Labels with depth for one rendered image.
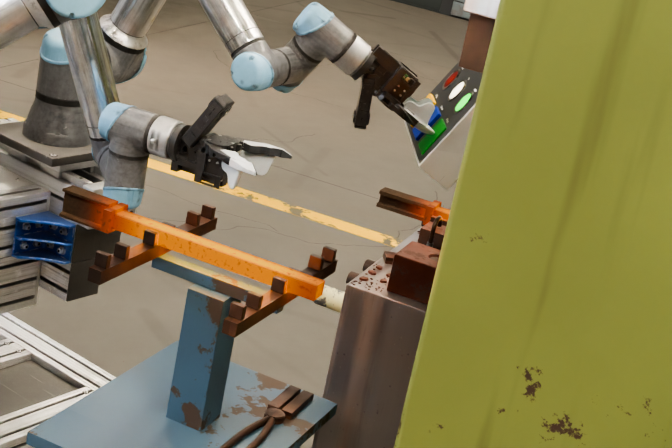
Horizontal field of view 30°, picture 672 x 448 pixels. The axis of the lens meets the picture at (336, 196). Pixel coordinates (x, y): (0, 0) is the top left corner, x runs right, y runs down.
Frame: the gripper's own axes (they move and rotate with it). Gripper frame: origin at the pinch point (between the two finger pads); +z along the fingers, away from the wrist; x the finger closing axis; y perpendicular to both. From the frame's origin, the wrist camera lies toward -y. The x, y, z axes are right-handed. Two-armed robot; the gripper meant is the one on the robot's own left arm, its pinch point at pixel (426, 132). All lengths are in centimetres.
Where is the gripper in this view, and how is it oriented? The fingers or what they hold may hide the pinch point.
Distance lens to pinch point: 259.3
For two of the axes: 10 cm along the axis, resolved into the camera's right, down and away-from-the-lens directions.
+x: -0.4, -3.3, 9.4
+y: 6.6, -7.2, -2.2
